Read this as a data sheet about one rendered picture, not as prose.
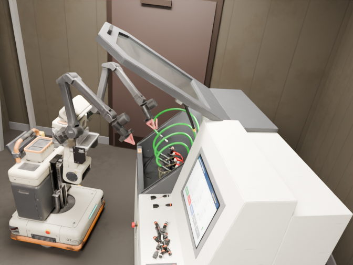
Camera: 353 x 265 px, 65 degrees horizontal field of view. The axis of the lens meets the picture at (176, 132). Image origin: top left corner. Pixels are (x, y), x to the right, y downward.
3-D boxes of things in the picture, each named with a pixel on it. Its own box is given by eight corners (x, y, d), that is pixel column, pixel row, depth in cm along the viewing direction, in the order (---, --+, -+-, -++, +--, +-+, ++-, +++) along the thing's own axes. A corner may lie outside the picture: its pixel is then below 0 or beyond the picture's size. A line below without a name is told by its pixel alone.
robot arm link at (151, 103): (141, 100, 224) (136, 100, 216) (152, 93, 220) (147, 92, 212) (147, 113, 222) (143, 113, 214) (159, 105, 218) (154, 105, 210)
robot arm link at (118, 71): (114, 68, 232) (106, 65, 222) (119, 63, 231) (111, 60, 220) (144, 106, 224) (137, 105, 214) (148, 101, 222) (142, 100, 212)
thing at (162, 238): (149, 225, 161) (150, 218, 159) (167, 224, 163) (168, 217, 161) (152, 259, 142) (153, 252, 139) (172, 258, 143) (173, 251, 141)
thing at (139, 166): (136, 160, 250) (136, 145, 242) (141, 160, 251) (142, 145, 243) (137, 210, 196) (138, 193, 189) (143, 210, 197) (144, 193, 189)
